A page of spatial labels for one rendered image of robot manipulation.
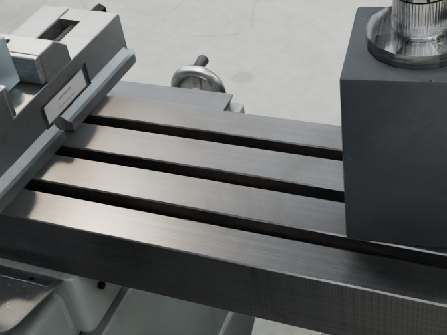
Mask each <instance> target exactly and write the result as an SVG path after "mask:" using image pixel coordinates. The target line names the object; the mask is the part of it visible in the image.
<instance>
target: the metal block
mask: <svg viewBox="0 0 447 335"><path fill-rule="evenodd" d="M19 81H20V79H19V76H18V74H17V71H16V68H15V65H14V63H13V59H12V57H11V54H10V52H9V49H8V46H7V43H6V41H5V37H2V36H0V85H2V86H6V87H7V90H8V91H10V89H12V87H14V86H15V85H16V84H17V83H18V82H19Z"/></svg>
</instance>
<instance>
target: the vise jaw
mask: <svg viewBox="0 0 447 335"><path fill-rule="evenodd" d="M0 36H2V37H5V41H6V43H7V46H8V49H9V52H10V54H11V57H12V59H13V63H14V65H15V68H16V71H17V74H18V76H19V79H20V81H23V82H31V83H36V84H44V83H49V82H50V81H51V80H52V79H53V78H54V77H55V76H56V75H57V74H58V73H59V72H60V71H61V70H62V69H63V68H64V67H65V66H66V65H67V64H68V63H69V62H70V61H71V57H70V54H69V50H68V48H67V45H66V44H64V43H60V42H56V41H51V40H45V39H36V38H30V37H20V36H15V35H5V34H0Z"/></svg>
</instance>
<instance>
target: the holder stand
mask: <svg viewBox="0 0 447 335"><path fill-rule="evenodd" d="M339 87H340V103H341V133H342V149H343V179H344V194H345V225H346V236H347V238H348V239H352V240H360V241H375V242H383V243H398V244H405V245H420V246H429V247H443V248H447V33H446V34H445V35H444V36H442V37H440V38H438V39H434V40H431V41H409V40H406V39H403V38H400V37H399V36H397V35H396V34H395V33H394V32H393V30H392V6H390V7H358V8H357V10H356V14H355V19H354V22H353V27H352V30H351V35H350V38H349V43H348V47H347V51H346V55H345V59H344V63H343V68H342V71H341V76H340V79H339Z"/></svg>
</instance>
